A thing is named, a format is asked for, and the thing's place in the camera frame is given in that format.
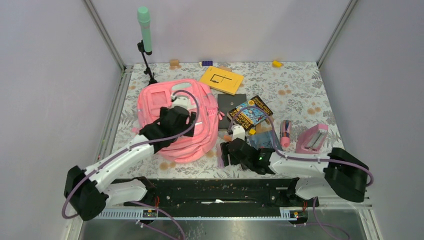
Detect floral table mat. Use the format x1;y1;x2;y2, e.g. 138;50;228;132
113;61;343;179

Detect Nineteen Eighty-Four blue book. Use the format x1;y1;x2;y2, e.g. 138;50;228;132
246;130;283;151

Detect natural block at back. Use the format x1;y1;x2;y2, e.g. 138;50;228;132
169;59;181;70

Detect long natural wooden block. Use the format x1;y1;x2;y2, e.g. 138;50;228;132
218;65;233;72

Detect purple highlighter marker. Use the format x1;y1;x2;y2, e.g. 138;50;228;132
216;144;224;169

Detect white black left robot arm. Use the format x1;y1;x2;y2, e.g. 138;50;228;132
61;106;199;221

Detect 169-Storey Treehouse book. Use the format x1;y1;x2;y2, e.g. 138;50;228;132
227;95;274;131

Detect yellow block at back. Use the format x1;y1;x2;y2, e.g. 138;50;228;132
271;60;283;68

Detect pink student backpack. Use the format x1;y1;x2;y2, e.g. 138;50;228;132
137;79;222;164

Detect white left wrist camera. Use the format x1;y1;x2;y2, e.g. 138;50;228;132
171;95;191;110

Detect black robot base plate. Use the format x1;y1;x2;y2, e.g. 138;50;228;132
140;178;319;213

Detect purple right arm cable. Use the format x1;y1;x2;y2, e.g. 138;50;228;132
227;105;375;240

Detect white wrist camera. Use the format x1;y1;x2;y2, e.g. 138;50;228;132
171;95;191;110
231;124;246;141

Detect black tablet case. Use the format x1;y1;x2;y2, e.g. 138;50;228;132
217;93;247;131

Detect green microphone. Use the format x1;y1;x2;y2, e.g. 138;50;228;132
137;6;153;55

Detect purple block at back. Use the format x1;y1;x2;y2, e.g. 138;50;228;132
201;60;213;67

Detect black microphone tripod stand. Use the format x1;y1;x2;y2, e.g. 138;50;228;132
137;40;158;86

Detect small natural wooden block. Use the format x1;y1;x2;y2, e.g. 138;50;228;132
265;116;274;125

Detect grey slotted cable duct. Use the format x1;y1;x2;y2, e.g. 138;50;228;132
95;205;308;221

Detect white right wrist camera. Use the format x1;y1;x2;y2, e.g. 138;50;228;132
231;124;246;141

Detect yellow book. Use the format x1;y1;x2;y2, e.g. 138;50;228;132
199;66;244;96

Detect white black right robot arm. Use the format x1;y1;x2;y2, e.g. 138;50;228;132
220;138;374;206

